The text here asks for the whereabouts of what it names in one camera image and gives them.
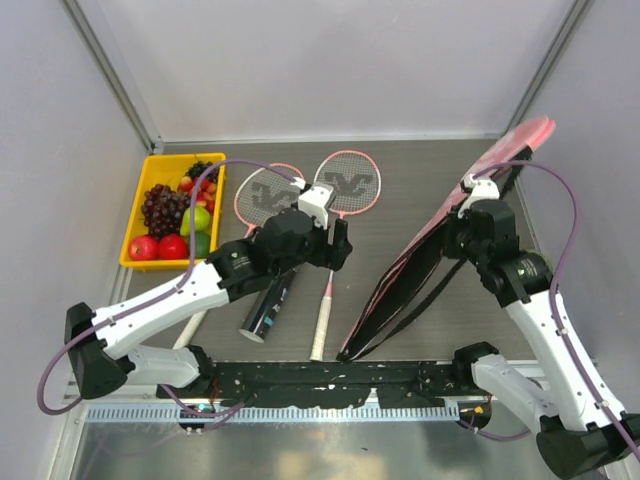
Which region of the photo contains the pink racket bag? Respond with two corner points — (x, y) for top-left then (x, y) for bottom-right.
(336, 116), (556, 362)

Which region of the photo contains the pink badminton racket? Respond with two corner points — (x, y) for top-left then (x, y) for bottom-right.
(309, 150), (381, 362)
(172, 163), (306, 350)

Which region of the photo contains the black shuttlecock tube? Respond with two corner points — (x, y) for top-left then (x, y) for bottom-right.
(239, 269), (298, 343)

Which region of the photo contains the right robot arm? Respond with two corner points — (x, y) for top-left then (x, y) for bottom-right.
(444, 199), (639, 479)

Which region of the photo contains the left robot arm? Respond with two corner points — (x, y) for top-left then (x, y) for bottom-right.
(65, 208), (353, 400)

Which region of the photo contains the green lime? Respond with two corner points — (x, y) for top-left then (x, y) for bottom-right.
(185, 231), (211, 259)

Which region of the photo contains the green pear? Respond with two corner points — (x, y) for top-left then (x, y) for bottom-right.
(179, 206), (212, 236)

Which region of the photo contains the right red apple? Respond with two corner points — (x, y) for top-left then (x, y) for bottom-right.
(158, 234), (189, 261)

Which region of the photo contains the red apple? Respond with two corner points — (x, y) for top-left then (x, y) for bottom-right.
(128, 235), (159, 261)
(158, 234), (189, 261)

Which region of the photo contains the black grape bunch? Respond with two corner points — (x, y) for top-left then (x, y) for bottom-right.
(185, 161), (220, 184)

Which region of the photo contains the purple grape bunch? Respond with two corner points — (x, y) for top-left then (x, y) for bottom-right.
(141, 184), (189, 240)

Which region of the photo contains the yellow plastic bin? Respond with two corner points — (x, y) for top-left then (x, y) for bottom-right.
(119, 152), (226, 271)

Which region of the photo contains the left red apple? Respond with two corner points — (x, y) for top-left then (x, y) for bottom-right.
(128, 235), (159, 261)

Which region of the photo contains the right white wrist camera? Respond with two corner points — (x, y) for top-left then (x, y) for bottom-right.
(457, 174), (500, 219)

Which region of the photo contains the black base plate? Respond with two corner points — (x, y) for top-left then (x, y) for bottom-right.
(175, 361), (487, 410)

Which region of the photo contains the white cable duct strip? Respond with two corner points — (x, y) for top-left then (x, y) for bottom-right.
(85, 402), (460, 424)

